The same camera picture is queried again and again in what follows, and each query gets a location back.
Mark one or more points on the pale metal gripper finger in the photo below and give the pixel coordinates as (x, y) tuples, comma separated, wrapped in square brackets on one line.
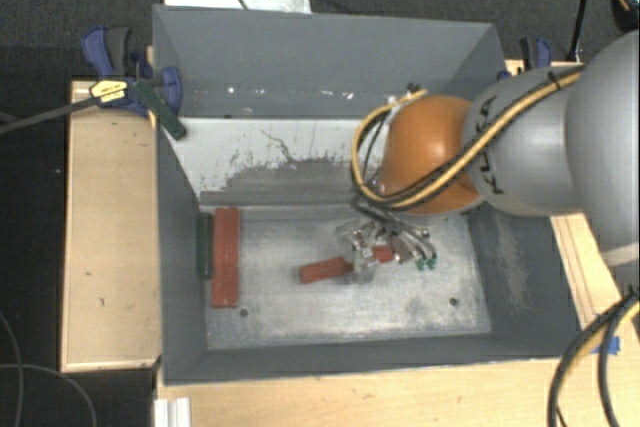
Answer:
[(348, 234), (364, 268)]

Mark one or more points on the narrow red-brown block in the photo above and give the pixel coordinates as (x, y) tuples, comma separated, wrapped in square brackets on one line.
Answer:
[(322, 270)]

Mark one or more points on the wide red-brown flat block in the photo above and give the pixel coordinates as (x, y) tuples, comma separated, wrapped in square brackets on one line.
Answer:
[(226, 260)]

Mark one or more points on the dark green flat block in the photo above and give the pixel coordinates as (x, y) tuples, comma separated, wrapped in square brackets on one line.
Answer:
[(204, 247)]

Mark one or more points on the grey metal bin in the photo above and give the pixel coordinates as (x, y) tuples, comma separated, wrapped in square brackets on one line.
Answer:
[(310, 65)]

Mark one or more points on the pale wood board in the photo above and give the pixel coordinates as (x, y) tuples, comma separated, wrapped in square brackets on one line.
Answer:
[(110, 235)]

